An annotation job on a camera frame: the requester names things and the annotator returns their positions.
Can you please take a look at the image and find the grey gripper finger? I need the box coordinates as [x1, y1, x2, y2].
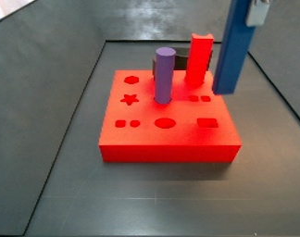
[245, 0, 272, 27]

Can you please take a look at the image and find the blue rectangular peg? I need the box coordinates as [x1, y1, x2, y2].
[212, 0, 256, 94]

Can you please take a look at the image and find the black block behind board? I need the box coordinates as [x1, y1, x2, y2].
[153, 47, 213, 76]

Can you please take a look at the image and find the red peg board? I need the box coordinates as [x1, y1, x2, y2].
[98, 70, 241, 163]

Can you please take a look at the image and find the red notched peg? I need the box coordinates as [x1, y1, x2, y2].
[185, 33, 215, 86]

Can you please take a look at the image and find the purple cylinder peg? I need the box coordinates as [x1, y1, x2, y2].
[156, 47, 176, 104]

